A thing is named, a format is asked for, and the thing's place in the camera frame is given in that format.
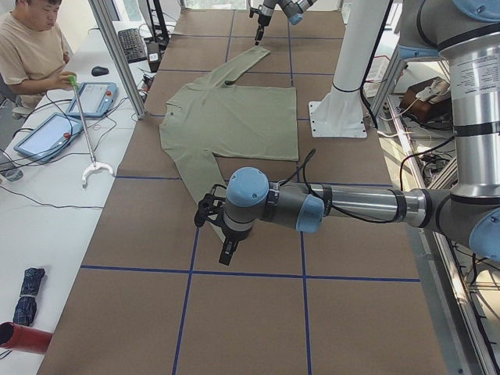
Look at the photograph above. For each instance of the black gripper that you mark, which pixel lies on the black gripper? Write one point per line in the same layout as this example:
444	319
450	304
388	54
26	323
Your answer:
235	235
262	18

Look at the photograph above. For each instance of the green long-sleeve shirt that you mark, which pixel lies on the green long-sleeve shirt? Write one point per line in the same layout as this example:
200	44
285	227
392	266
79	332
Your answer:
213	116

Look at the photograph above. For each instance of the black power adapter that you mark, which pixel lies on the black power adapter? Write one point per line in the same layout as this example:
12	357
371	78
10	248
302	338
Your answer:
153	56

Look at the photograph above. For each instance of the white central column base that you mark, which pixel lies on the white central column base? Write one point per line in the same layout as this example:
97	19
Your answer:
340	113

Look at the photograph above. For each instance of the black keyboard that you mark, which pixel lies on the black keyboard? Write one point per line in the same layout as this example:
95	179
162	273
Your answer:
132	45

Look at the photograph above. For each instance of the black computer mouse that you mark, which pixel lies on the black computer mouse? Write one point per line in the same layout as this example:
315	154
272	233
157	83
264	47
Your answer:
98	71

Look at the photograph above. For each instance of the blue teach pendant far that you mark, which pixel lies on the blue teach pendant far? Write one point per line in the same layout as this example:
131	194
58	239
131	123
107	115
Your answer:
96	98

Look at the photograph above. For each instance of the blue teach pendant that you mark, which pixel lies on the blue teach pendant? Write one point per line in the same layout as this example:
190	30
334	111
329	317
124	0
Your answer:
48	139
96	98

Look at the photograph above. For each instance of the brown box with adapter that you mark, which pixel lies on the brown box with adapter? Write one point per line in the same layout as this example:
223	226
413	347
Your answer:
427	100

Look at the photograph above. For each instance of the blue teach pendant near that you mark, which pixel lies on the blue teach pendant near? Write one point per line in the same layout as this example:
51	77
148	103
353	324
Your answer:
48	139

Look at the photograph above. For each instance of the folded dark blue umbrella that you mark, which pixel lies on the folded dark blue umbrella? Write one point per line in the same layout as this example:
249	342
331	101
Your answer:
26	307

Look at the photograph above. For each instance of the man in beige shirt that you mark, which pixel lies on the man in beige shirt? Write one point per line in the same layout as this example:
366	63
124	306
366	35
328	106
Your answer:
33	53

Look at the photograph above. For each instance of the red cylinder bottle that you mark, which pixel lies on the red cylinder bottle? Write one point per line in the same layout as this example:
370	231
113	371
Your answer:
24	338

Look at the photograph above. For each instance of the aluminium frame post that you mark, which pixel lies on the aluminium frame post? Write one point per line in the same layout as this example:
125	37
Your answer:
105	25

